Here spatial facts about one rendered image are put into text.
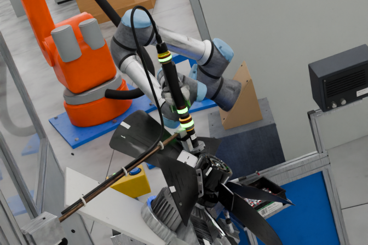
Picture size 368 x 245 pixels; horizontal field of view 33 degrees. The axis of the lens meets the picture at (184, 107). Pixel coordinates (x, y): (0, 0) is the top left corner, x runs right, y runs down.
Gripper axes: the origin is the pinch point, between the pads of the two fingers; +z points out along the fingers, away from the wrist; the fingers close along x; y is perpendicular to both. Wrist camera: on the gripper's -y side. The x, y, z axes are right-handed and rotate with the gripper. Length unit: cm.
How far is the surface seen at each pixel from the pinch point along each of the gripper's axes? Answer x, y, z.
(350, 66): -71, 24, -32
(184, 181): 7.7, 16.0, 25.8
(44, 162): 70, 46, -98
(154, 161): 14.7, 16.7, 4.2
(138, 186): 25, 44, -34
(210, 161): -3.1, 22.2, 7.1
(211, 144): -7.3, 29.3, -19.0
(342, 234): -54, 105, -39
